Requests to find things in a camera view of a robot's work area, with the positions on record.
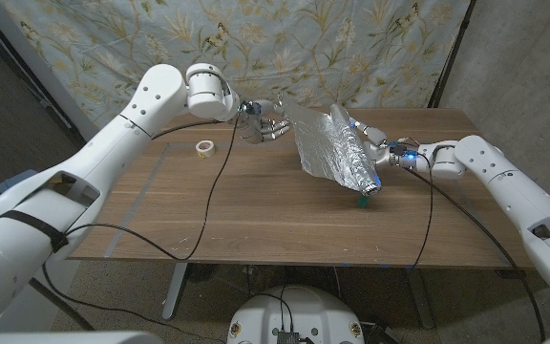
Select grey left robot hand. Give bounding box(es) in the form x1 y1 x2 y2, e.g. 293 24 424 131
236 98 292 145

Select black backdrop pole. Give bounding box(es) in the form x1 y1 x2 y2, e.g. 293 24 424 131
430 0 476 109

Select white tape roll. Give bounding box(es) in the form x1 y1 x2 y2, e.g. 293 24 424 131
195 140 217 159

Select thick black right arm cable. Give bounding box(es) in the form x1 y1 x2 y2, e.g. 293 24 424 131
403 166 547 343

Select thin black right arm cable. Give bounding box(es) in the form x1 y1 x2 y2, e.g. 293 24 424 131
408 152 434 271

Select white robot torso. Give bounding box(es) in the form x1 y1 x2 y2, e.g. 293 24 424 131
226 285 366 344

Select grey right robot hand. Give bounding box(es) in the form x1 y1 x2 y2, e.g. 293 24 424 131
349 118 398 167

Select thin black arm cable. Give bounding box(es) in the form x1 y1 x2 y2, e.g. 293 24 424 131
40 112 243 344
408 152 434 271

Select aluminum foil roll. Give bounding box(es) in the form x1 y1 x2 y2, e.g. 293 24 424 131
277 92 383 197

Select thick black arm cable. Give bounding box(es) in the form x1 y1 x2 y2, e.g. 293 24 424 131
150 118 223 141
403 166 547 343

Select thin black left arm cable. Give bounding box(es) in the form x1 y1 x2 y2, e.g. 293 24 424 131
40 112 243 344

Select floral printed backdrop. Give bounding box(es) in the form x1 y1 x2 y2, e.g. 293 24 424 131
0 0 475 130

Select black torso cable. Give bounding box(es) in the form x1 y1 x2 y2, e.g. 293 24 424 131
243 285 296 333

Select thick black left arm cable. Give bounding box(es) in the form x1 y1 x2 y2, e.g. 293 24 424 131
150 118 223 141

